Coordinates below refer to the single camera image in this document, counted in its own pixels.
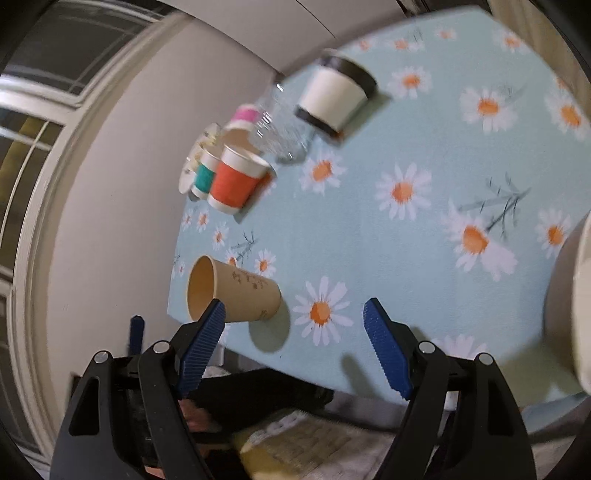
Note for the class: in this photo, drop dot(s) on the white cup with black bands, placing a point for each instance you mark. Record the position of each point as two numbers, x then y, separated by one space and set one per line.
332 97

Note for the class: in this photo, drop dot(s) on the cream round container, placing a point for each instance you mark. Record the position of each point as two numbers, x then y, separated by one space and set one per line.
565 300

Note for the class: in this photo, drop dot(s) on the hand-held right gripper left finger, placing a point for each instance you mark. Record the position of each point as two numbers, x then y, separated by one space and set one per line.
203 344

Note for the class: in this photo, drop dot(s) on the white window frame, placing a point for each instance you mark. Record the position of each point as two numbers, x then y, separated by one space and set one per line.
27 99

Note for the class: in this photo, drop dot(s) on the yellow printed paper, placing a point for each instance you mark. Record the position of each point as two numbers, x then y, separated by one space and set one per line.
295 438

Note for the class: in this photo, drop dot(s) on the brown paper cup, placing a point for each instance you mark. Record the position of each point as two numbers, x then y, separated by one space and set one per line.
244 290

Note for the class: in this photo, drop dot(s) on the white printed paper cup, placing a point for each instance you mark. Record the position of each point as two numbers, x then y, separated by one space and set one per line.
203 137

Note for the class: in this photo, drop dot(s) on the red paper cup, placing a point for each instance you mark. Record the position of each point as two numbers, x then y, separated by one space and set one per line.
233 184

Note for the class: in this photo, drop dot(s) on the pink paper cup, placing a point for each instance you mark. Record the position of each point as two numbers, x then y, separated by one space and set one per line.
244 115

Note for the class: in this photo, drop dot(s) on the person's left hand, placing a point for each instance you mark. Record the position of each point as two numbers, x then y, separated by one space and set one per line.
199 419

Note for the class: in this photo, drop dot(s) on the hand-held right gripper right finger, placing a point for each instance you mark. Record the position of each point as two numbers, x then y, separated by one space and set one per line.
387 350

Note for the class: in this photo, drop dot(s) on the teal paper cup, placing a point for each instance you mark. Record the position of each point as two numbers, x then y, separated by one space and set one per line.
203 177

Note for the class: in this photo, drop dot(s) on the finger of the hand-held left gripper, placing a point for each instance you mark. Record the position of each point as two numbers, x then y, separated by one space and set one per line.
136 333

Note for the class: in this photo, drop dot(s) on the blue daisy print tablecloth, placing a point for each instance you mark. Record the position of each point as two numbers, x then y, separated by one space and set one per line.
369 207

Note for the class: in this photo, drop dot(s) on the clear glass cup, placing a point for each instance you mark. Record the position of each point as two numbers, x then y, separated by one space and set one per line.
281 134

